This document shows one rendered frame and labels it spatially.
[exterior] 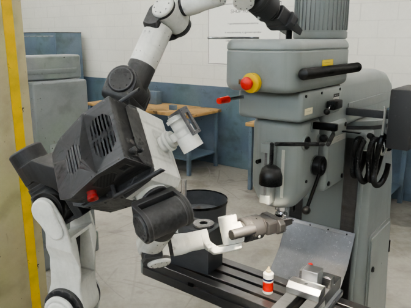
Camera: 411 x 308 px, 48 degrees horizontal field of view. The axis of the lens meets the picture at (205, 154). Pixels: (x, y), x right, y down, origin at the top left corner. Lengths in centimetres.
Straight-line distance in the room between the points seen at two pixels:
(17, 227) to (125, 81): 178
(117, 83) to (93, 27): 746
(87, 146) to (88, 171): 7
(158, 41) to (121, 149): 45
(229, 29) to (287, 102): 539
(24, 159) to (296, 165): 88
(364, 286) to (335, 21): 114
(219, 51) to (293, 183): 546
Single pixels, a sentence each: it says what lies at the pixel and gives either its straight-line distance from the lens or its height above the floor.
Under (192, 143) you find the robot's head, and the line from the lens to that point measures 133.
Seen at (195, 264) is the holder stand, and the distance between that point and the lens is 199.
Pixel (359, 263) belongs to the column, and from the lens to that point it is 214.
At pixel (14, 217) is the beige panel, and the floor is 85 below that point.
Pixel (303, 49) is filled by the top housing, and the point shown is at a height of 186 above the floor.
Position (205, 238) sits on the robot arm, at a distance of 157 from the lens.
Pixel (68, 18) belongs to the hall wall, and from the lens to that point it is 944.
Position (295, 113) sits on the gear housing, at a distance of 149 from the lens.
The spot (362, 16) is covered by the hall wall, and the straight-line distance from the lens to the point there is 598.
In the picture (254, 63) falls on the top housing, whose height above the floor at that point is 182.
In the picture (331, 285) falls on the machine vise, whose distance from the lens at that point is 180.
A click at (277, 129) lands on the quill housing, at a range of 157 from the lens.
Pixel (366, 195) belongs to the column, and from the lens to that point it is 203.
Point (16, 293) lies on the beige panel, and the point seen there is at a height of 37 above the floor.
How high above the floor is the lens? 189
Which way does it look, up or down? 14 degrees down
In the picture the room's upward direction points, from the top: straight up
